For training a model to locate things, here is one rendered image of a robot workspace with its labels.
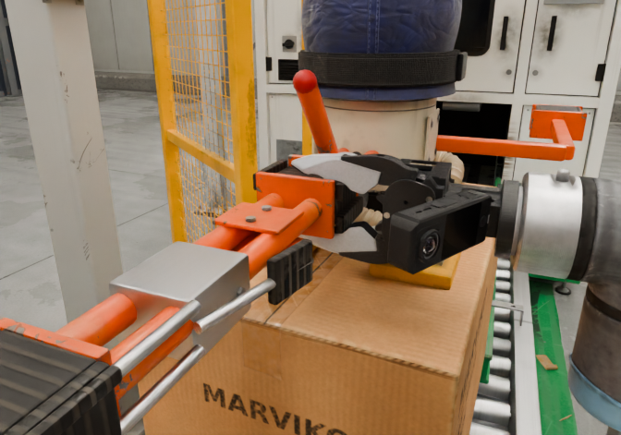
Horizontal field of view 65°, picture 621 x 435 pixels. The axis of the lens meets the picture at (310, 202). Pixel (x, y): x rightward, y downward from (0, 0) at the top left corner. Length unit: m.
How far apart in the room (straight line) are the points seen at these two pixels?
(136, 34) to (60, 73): 11.14
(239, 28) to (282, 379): 0.88
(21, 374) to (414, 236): 0.26
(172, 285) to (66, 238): 1.40
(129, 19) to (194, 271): 12.48
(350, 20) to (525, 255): 0.34
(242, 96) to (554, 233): 0.94
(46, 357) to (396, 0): 0.51
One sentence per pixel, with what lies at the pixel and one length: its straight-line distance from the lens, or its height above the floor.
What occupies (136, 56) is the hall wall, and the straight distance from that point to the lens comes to 12.72.
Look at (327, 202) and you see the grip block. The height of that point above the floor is 1.22.
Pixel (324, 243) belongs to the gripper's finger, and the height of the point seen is 1.17.
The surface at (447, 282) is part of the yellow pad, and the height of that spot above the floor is 1.09.
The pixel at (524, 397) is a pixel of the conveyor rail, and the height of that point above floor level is 0.59.
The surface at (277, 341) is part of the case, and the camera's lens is 0.53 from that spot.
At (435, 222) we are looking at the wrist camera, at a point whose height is 1.23.
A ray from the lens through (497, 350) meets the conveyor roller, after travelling 1.51.
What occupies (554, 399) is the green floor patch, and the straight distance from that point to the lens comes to 2.28.
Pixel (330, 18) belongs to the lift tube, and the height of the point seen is 1.39.
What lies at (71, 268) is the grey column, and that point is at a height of 0.65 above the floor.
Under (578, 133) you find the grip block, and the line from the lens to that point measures 0.97.
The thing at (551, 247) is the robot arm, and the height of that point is 1.21.
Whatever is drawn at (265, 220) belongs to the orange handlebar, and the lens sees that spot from 0.40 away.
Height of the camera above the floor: 1.37
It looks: 19 degrees down
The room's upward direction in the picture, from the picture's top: straight up
